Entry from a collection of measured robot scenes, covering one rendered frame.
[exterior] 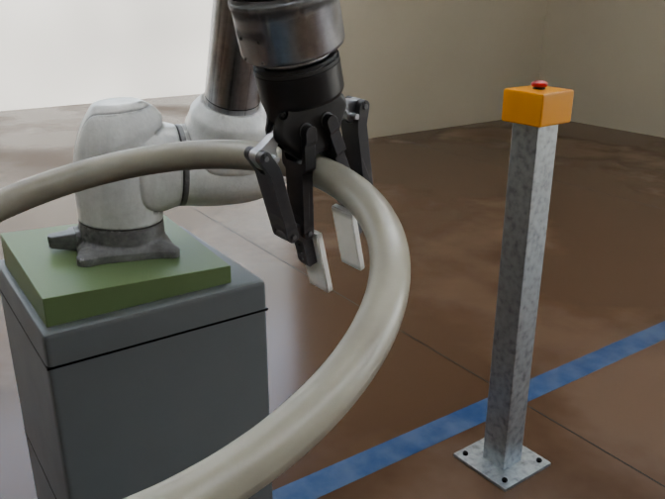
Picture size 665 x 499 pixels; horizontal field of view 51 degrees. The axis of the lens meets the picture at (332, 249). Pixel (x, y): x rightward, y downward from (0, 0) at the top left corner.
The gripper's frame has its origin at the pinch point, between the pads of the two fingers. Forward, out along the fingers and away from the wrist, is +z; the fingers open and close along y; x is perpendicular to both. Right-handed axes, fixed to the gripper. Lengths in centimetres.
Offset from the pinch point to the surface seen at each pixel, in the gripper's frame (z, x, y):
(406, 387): 140, -85, -82
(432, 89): 225, -396, -444
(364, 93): 201, -407, -366
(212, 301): 34, -48, -7
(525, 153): 44, -44, -96
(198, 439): 59, -47, 5
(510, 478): 131, -31, -69
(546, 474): 135, -26, -79
